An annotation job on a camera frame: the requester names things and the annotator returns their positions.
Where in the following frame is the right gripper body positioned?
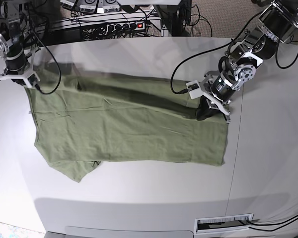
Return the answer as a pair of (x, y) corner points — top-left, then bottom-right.
(1, 49), (29, 74)

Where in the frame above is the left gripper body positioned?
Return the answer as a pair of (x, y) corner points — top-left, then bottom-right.
(211, 70), (235, 101)

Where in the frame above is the green T-shirt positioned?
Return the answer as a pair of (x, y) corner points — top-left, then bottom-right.
(26, 71), (228, 182)

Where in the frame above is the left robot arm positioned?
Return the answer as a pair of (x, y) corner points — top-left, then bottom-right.
(196, 0), (298, 120)

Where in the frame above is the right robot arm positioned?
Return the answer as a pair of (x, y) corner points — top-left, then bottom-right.
(0, 0), (30, 72)

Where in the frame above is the black power strip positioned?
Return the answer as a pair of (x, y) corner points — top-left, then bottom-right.
(81, 21), (146, 40)

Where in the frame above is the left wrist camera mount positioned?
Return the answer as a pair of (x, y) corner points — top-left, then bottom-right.
(186, 73), (213, 100)

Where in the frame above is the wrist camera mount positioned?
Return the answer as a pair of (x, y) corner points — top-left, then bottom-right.
(0, 69), (40, 88)
(186, 73), (213, 100)

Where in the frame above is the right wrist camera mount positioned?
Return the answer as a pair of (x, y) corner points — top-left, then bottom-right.
(0, 69), (40, 88)

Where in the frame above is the black camera cable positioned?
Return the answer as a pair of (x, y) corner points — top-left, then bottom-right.
(27, 7), (63, 95)
(170, 6), (261, 95)

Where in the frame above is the table cable grommet slot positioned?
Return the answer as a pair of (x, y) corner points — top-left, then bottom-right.
(193, 213), (254, 235)

